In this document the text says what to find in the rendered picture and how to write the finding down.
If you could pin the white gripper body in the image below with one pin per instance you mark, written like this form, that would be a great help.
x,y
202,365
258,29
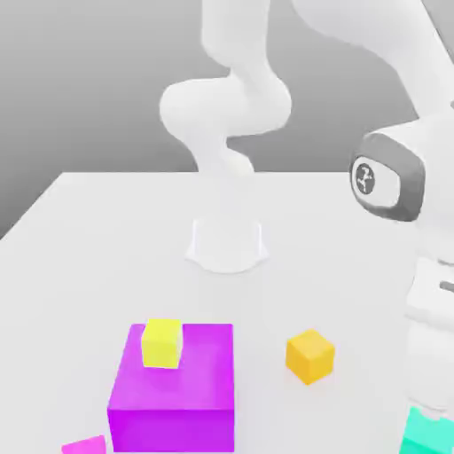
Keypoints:
x,y
431,354

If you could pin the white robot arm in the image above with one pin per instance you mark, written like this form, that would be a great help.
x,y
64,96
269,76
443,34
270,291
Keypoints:
x,y
227,106

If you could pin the small teal cube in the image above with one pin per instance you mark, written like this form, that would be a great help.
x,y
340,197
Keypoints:
x,y
425,436

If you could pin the small orange cube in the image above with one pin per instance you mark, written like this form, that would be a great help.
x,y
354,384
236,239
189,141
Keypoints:
x,y
308,358

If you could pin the small yellow cube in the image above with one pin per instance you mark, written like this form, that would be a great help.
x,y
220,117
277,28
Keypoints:
x,y
161,345

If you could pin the small pink cube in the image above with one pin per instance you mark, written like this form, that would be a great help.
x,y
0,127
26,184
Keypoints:
x,y
85,447

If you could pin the large magenta box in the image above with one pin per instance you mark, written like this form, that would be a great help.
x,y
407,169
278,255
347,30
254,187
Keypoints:
x,y
170,408

